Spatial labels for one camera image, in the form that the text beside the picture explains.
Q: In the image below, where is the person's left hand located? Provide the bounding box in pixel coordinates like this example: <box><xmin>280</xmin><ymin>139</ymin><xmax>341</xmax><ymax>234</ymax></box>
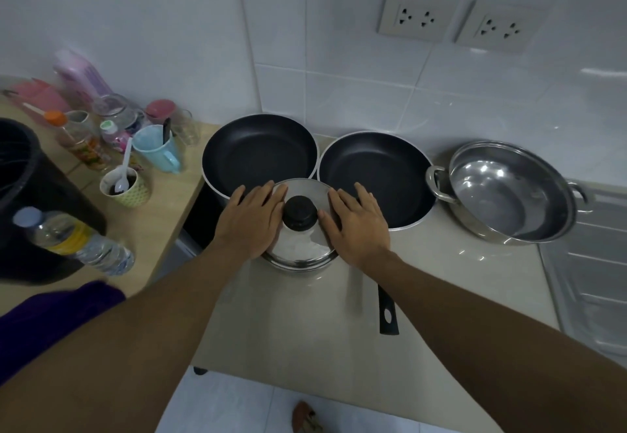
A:
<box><xmin>211</xmin><ymin>180</ymin><xmax>289</xmax><ymax>263</ymax></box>

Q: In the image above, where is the person's right hand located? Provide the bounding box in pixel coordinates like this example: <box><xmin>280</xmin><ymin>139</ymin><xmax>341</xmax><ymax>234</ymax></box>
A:
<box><xmin>317</xmin><ymin>181</ymin><xmax>393</xmax><ymax>272</ymax></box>

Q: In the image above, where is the steel pot lid black knob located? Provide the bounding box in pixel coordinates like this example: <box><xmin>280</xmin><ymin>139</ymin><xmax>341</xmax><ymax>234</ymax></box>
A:
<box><xmin>264</xmin><ymin>177</ymin><xmax>342</xmax><ymax>270</ymax></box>

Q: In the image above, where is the black frying pan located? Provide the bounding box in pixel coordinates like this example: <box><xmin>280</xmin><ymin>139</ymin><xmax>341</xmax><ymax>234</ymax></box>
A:
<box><xmin>201</xmin><ymin>113</ymin><xmax>319</xmax><ymax>208</ymax></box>
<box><xmin>317</xmin><ymin>131</ymin><xmax>438</xmax><ymax>336</ymax></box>

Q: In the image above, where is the wide steel two-handled pan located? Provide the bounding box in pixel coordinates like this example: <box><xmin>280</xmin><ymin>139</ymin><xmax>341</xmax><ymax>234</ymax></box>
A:
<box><xmin>425</xmin><ymin>140</ymin><xmax>594</xmax><ymax>246</ymax></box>

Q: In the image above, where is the person's right forearm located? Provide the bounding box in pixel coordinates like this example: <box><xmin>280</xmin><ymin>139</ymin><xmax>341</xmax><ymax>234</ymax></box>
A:
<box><xmin>364</xmin><ymin>251</ymin><xmax>627</xmax><ymax>433</ymax></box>

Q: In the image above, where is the person's left forearm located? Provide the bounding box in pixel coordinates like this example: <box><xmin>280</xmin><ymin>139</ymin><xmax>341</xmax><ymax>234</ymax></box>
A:
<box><xmin>0</xmin><ymin>243</ymin><xmax>255</xmax><ymax>433</ymax></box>

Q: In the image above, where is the white base cabinet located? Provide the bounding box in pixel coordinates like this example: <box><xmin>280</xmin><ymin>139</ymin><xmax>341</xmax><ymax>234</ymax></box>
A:
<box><xmin>152</xmin><ymin>231</ymin><xmax>202</xmax><ymax>281</ymax></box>

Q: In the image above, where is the light wooden side table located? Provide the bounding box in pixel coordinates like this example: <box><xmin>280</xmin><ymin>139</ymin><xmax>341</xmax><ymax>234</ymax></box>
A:
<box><xmin>0</xmin><ymin>99</ymin><xmax>221</xmax><ymax>316</ymax></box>

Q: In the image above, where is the clear drinking glass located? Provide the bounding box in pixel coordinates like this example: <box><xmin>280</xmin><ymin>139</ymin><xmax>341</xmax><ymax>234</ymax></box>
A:
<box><xmin>171</xmin><ymin>109</ymin><xmax>202</xmax><ymax>147</ymax></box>

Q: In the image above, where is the yellow-green cup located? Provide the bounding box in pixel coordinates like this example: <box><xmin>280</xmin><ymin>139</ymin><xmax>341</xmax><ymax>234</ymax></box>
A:
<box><xmin>99</xmin><ymin>166</ymin><xmax>152</xmax><ymax>209</ymax></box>

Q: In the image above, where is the teal cup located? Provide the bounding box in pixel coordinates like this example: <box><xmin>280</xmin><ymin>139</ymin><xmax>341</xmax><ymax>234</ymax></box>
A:
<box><xmin>132</xmin><ymin>125</ymin><xmax>183</xmax><ymax>174</ymax></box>

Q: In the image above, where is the white plastic spoon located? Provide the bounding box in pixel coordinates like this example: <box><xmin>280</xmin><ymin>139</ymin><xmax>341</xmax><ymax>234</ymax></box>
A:
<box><xmin>114</xmin><ymin>137</ymin><xmax>134</xmax><ymax>194</ymax></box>

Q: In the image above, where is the pink cup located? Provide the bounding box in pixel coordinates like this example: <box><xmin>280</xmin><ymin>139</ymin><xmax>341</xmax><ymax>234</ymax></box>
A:
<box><xmin>145</xmin><ymin>99</ymin><xmax>177</xmax><ymax>126</ymax></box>

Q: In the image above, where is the small bottle white cap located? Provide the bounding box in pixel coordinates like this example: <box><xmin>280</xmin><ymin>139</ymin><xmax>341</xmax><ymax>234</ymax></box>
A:
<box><xmin>99</xmin><ymin>119</ymin><xmax>132</xmax><ymax>153</ymax></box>

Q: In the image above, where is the clear water bottle yellow label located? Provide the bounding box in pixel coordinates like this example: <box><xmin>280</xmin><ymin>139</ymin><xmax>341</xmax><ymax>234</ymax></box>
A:
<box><xmin>13</xmin><ymin>206</ymin><xmax>136</xmax><ymax>277</ymax></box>

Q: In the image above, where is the glass jar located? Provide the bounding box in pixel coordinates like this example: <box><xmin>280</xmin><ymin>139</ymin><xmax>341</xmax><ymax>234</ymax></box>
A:
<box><xmin>91</xmin><ymin>93</ymin><xmax>143</xmax><ymax>132</ymax></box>

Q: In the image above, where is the orange label bottle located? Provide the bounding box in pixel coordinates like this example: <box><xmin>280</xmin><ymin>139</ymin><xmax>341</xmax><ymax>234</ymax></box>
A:
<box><xmin>44</xmin><ymin>110</ymin><xmax>111</xmax><ymax>172</ymax></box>

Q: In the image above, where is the black plastic bin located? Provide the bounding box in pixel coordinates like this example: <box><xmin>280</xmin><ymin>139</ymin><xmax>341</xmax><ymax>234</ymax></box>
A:
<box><xmin>0</xmin><ymin>117</ymin><xmax>108</xmax><ymax>285</ymax></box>

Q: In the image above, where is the pink bottle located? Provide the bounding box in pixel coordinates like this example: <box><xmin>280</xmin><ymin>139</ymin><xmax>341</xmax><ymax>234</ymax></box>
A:
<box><xmin>52</xmin><ymin>49</ymin><xmax>116</xmax><ymax>105</ymax></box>

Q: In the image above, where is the purple cloth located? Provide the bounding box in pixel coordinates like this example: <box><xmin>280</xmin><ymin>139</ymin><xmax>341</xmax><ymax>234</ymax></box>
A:
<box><xmin>0</xmin><ymin>280</ymin><xmax>127</xmax><ymax>387</ymax></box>

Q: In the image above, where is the stainless steel double sink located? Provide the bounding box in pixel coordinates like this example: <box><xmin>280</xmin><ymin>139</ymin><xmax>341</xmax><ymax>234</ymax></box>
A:
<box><xmin>538</xmin><ymin>187</ymin><xmax>627</xmax><ymax>368</ymax></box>

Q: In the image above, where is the pink plastic container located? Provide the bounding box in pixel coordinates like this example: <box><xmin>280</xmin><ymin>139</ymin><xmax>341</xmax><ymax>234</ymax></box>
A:
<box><xmin>2</xmin><ymin>78</ymin><xmax>72</xmax><ymax>125</ymax></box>

